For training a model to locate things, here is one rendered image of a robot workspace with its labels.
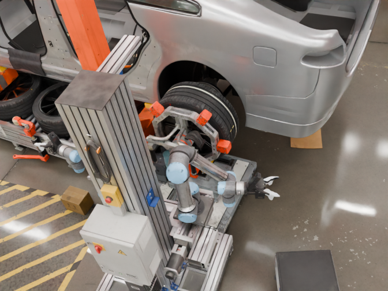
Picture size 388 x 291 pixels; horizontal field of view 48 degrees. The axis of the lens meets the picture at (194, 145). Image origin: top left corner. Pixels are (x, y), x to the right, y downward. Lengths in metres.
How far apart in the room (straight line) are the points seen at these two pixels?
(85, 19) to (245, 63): 1.11
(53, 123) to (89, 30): 1.71
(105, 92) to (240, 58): 1.33
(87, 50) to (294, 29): 1.35
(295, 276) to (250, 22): 1.76
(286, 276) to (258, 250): 0.55
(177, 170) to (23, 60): 2.69
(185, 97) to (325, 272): 1.58
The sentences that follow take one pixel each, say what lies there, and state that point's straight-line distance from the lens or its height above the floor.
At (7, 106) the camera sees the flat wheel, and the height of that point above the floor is 0.48.
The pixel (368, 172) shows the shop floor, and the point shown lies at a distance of 4.26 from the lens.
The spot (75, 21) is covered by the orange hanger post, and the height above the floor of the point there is 1.89.
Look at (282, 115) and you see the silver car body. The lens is 3.29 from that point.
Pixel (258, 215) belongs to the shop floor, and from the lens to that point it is 3.87.
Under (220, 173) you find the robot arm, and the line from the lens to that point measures 2.60.
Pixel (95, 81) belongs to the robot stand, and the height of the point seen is 2.03.
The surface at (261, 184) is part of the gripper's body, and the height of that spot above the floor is 1.25.
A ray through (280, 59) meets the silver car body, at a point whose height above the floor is 1.46.
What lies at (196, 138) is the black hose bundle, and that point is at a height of 1.02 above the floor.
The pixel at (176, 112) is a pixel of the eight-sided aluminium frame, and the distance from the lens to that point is 3.17.
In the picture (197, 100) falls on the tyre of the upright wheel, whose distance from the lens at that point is 3.17.
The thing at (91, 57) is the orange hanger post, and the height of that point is 1.62.
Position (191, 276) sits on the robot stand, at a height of 0.21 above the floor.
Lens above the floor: 3.23
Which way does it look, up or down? 46 degrees down
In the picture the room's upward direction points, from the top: 11 degrees counter-clockwise
